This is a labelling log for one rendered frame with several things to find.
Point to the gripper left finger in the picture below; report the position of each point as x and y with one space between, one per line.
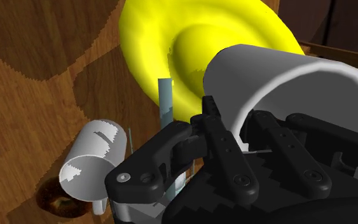
154 167

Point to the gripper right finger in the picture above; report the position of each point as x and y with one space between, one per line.
293 155

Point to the large white cup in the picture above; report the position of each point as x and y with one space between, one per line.
259 74

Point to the small white mug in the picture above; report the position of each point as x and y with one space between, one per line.
88 173

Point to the grey-blue flat bar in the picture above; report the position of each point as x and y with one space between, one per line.
165 99

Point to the brown donut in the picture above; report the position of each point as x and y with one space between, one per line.
50 201

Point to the yellow bowl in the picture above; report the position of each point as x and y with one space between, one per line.
154 40

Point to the dark wooden cabinet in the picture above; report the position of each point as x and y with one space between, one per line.
352 21

